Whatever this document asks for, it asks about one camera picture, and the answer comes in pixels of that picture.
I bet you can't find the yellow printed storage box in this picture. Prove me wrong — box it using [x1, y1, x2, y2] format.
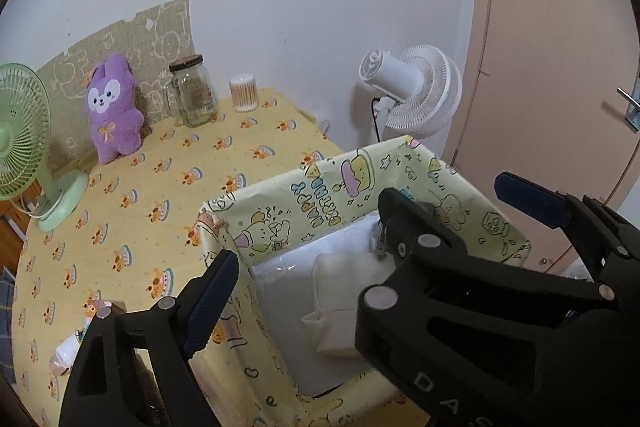
[199, 134, 532, 427]

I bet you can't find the green desk fan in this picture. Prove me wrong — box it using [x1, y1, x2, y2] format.
[0, 62, 91, 233]

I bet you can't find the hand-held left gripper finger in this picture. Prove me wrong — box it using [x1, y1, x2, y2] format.
[59, 249, 240, 427]

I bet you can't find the pink door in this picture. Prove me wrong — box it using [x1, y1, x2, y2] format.
[440, 0, 640, 278]

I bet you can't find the purple plush bunny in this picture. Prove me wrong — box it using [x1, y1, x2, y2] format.
[84, 53, 147, 166]

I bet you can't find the yellow cake print tablecloth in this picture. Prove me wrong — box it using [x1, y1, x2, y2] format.
[12, 86, 351, 427]

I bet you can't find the beige printed cardboard sheet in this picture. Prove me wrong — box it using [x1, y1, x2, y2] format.
[37, 0, 197, 174]

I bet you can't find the white standing fan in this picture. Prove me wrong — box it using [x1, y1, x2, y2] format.
[358, 45, 464, 144]

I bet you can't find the cream folded cloth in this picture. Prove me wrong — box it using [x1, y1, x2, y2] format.
[301, 252, 401, 360]

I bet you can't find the black fan cable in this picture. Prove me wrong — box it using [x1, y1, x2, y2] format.
[370, 95, 383, 144]

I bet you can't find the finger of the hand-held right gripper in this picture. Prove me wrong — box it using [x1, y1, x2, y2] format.
[355, 188, 567, 384]
[494, 173, 640, 309]

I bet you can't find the cotton swab container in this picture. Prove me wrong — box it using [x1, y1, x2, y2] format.
[228, 74, 260, 112]

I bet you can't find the metal door handle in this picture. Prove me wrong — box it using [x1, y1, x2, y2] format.
[616, 79, 640, 128]

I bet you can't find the clear glass jar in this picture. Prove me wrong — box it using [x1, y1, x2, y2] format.
[165, 54, 219, 128]

